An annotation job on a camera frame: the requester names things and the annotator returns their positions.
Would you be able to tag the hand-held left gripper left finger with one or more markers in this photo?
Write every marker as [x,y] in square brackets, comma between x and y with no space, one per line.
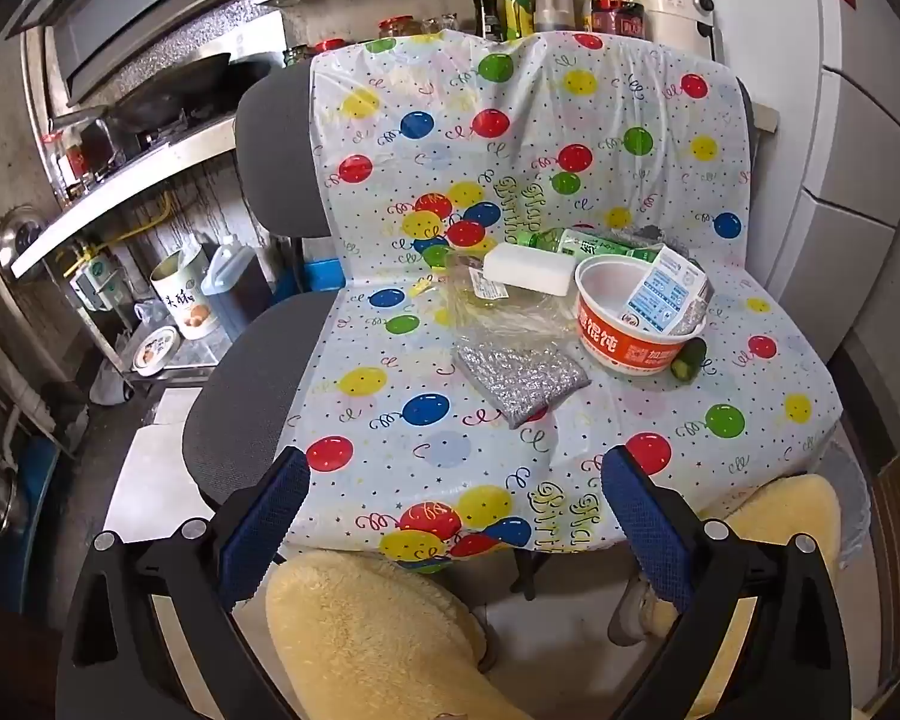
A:
[266,525]

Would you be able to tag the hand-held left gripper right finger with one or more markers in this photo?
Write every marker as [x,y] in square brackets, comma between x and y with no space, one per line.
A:
[649,532]

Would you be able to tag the silver glitter scouring cloth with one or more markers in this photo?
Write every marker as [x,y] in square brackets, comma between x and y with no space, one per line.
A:
[521,382]

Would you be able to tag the white shoe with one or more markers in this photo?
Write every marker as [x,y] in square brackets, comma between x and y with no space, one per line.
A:
[634,607]

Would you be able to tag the person's right leg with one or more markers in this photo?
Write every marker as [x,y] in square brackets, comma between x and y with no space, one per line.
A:
[787,510]

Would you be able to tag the person's leg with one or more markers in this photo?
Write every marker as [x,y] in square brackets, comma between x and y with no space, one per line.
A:
[787,510]
[367,637]

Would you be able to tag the person's left leg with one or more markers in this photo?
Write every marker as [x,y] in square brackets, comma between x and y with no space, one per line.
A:
[367,637]

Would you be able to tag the green cucumber piece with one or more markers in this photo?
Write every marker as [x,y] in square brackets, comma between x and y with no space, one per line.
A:
[690,356]

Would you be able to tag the red and white paper bowl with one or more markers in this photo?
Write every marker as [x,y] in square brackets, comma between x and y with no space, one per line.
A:
[622,345]

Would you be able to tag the grey mesh bin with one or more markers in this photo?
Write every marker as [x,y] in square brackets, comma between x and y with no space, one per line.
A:
[851,495]

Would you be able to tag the brown oil jug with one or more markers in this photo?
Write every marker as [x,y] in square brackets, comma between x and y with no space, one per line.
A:
[236,289]

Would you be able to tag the white round tin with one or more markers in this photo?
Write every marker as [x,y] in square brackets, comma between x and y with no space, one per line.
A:
[184,300]

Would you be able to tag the white and blue carton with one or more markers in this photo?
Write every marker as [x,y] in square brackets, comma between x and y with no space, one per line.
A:
[664,292]

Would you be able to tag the clear plastic bag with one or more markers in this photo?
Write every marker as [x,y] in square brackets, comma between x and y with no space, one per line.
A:
[510,319]

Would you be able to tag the blue crate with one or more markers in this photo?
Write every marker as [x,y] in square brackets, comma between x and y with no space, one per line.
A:
[322,276]

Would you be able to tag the white foam block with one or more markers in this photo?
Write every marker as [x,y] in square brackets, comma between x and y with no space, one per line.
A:
[529,268]

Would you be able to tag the green plastic bottle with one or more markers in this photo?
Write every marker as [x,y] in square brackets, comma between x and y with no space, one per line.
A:
[562,240]

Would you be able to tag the yellow gas pipe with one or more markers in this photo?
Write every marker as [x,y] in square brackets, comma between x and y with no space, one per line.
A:
[146,221]

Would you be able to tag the steel kitchen counter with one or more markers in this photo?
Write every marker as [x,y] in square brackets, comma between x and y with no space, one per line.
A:
[120,187]

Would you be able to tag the black office chair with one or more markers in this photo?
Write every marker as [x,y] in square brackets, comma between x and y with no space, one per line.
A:
[277,150]

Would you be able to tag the balloon printed plastic cloth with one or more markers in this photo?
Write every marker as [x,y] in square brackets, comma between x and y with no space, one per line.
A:
[495,165]

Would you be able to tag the black wok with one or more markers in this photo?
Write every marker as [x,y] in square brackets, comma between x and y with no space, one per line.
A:
[172,86]

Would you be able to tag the white refrigerator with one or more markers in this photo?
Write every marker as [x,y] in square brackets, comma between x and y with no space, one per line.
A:
[855,127]

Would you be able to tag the dark red jar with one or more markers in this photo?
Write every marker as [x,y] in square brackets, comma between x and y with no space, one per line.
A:
[619,22]

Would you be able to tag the white kitchen appliance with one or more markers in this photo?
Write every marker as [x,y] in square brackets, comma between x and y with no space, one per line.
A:
[675,7]

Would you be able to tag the steel range hood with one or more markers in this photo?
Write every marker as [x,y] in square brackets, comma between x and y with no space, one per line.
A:
[142,7]

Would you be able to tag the brown vinegar jug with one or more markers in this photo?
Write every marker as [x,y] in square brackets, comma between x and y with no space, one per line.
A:
[555,4]

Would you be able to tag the yellow green bottle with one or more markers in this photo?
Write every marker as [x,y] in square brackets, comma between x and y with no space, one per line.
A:
[517,7]

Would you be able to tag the dark soy sauce bottle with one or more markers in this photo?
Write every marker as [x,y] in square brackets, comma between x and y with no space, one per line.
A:
[485,11]

